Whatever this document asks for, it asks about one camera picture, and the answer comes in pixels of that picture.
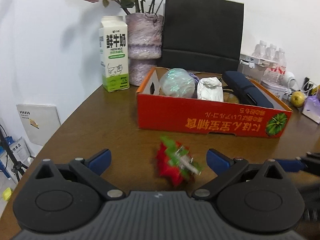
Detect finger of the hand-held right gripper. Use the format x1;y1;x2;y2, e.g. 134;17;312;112
274;152;320;173

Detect purple woven drawstring pouch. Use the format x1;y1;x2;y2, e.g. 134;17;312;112
187;71;201;83

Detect purple white vase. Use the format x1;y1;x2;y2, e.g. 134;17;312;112
125;12;164;87

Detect white panel board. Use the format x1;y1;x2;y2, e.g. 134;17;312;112
16;103;62;146

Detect black light stand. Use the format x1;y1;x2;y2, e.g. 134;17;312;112
0;124;28;183

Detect small yellow object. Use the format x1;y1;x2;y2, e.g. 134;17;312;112
2;187;13;201

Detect white tin box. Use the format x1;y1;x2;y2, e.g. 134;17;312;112
261;80;287;100

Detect red cardboard box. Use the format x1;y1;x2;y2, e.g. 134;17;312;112
136;66;293;138

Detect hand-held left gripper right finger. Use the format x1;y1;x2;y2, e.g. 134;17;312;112
191;149;284;202

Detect white green milk carton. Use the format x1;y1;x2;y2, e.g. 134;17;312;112
98;16;130;93

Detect white round device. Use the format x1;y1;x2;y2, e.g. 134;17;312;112
282;71;296;88

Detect iridescent plastic ball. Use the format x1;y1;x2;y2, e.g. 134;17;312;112
159;68;197;98

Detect purple tissue pack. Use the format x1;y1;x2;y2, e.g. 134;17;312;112
302;95;320;124

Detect white cloth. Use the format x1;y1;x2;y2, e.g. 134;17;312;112
197;77;224;102

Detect black paper bag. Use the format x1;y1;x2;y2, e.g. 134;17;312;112
157;0;245;75

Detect blue white boxes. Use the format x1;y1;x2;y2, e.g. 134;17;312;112
0;135;32;180

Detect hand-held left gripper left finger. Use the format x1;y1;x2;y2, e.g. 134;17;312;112
34;149;127;202

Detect red artificial rose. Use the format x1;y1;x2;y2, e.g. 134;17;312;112
155;136;203;187

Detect white flat box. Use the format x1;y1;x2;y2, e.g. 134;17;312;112
239;53;267;74

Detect wrapped water bottle pack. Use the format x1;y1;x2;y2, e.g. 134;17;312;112
251;40;287;83

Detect green apple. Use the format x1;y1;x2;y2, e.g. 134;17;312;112
291;91;305;108

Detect navy blue case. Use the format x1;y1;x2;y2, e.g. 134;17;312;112
222;71;274;109

